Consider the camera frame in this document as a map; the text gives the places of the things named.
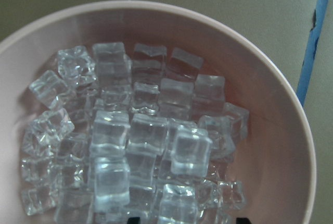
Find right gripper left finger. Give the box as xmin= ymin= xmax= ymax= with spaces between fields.
xmin=127 ymin=217 xmax=141 ymax=224

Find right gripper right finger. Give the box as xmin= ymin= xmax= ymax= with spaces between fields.
xmin=236 ymin=217 xmax=250 ymax=224

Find pile of ice cubes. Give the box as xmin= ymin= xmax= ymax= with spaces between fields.
xmin=20 ymin=42 xmax=249 ymax=223

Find pink bowl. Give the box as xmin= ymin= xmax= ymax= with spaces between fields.
xmin=1 ymin=1 xmax=316 ymax=223

